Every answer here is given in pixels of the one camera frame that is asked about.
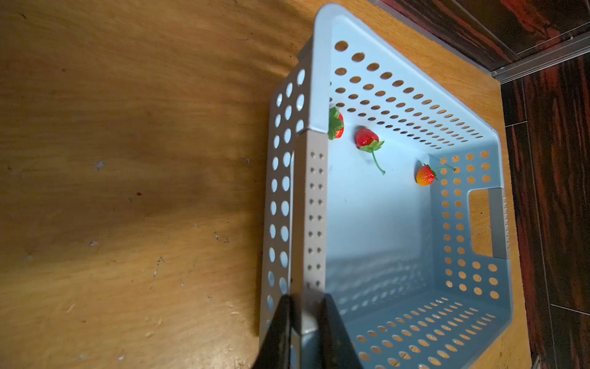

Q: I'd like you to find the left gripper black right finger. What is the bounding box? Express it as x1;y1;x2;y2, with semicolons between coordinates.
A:
318;294;363;369

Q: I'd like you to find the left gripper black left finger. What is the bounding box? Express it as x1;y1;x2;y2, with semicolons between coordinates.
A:
252;295;292;369

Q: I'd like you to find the light blue plastic basket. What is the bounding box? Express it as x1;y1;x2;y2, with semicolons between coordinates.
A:
260;4;513;368

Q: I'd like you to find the orange red strawberry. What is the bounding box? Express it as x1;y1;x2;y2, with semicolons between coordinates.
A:
415;162;458;187

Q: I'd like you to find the red strawberry with stem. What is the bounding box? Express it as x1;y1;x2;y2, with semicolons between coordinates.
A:
327;107;344;140

